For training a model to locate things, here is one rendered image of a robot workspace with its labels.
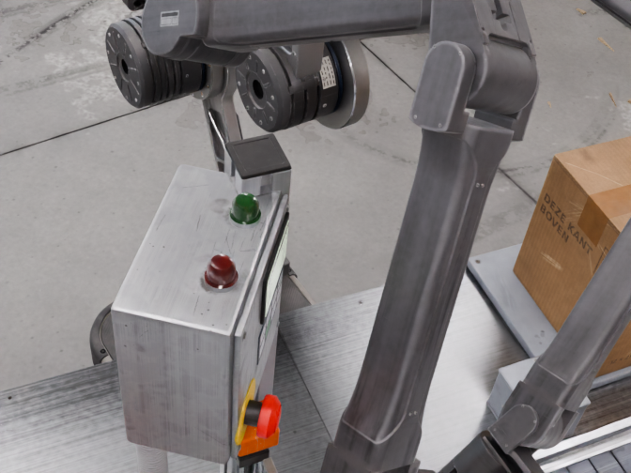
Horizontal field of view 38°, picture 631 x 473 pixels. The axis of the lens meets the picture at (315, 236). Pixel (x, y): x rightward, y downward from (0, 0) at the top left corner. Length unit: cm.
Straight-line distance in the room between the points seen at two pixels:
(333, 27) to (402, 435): 37
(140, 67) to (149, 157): 121
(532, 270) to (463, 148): 85
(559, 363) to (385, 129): 218
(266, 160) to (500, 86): 20
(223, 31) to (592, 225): 67
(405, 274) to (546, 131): 258
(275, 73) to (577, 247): 52
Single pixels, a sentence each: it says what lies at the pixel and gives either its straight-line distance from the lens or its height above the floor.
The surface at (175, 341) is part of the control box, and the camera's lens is 71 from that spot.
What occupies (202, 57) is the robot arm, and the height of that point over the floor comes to 142.
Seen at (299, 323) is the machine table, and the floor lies 83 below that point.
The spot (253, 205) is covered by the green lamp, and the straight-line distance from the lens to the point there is 74.
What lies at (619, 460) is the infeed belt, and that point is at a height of 88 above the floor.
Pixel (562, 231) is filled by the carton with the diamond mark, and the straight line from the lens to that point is 148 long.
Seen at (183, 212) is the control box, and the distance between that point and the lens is 77.
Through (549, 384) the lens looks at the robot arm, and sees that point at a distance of 108.
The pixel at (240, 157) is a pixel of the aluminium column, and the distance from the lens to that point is 78.
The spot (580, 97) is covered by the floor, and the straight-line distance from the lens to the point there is 355.
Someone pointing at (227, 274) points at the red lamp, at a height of 149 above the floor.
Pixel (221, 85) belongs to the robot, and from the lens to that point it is 192.
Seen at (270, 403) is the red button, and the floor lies 134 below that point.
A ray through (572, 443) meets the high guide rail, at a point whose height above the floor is 96.
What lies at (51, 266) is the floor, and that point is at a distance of 273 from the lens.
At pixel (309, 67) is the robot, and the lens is 140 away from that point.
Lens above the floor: 202
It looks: 46 degrees down
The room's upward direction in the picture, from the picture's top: 7 degrees clockwise
